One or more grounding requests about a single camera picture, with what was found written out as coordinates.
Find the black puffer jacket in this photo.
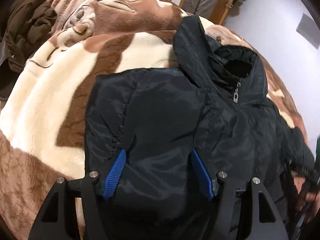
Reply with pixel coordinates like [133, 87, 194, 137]
[85, 16, 315, 239]

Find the person's right hand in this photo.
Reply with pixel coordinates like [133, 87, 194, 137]
[291, 171, 319, 223]

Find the brown cream plush blanket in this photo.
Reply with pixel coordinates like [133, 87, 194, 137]
[1, 0, 297, 239]

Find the brown puffer coat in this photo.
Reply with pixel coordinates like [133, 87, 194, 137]
[1, 0, 57, 101]

